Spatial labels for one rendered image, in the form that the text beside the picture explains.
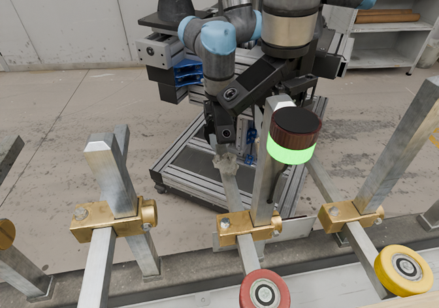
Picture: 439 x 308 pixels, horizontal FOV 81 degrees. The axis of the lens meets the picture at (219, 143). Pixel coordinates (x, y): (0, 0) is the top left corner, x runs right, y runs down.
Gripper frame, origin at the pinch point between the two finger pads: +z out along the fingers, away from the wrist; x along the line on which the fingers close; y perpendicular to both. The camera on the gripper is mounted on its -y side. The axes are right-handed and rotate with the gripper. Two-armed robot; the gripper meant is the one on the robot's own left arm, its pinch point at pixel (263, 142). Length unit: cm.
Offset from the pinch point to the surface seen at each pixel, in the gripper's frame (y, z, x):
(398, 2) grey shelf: 290, 49, 139
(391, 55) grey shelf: 281, 98, 118
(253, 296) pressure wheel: -15.7, 10.1, -19.2
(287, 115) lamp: -6.0, -15.9, -10.6
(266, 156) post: -6.4, -6.6, -8.2
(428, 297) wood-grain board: 8.2, 11.5, -33.3
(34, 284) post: -51, 22, 8
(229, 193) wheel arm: -6.7, 14.8, 2.3
